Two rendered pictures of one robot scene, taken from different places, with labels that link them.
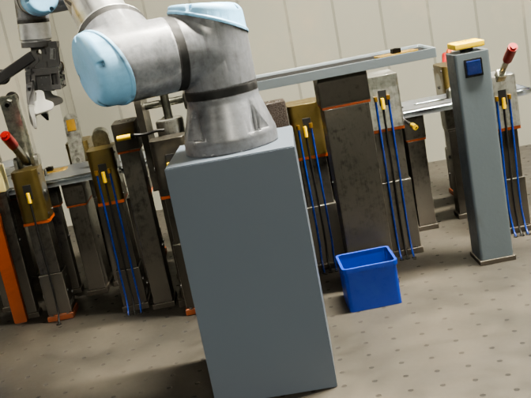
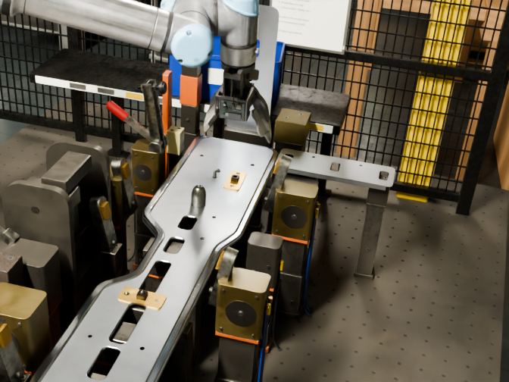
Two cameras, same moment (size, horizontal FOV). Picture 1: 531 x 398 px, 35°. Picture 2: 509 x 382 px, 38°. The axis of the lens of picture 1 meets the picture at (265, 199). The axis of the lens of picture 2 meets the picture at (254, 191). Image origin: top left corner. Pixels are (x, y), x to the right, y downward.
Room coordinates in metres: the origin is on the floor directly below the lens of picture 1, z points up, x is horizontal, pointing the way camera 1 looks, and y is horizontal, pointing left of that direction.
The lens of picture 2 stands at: (2.44, -0.94, 1.88)
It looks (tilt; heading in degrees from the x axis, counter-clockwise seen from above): 31 degrees down; 102
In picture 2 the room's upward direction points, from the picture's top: 5 degrees clockwise
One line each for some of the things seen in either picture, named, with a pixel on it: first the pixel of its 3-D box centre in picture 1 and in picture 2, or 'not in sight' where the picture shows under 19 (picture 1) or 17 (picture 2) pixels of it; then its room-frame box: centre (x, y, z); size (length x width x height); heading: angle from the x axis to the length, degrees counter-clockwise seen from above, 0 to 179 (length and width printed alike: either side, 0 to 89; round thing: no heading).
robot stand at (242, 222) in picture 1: (255, 261); not in sight; (1.36, 0.04, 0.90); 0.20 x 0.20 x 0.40; 86
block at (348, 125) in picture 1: (355, 179); not in sight; (1.70, -0.19, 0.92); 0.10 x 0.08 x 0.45; 91
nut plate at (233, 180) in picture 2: (49, 169); (235, 178); (2.08, 0.51, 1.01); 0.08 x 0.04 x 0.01; 92
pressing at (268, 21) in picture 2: not in sight; (251, 70); (2.04, 0.77, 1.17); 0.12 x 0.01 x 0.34; 1
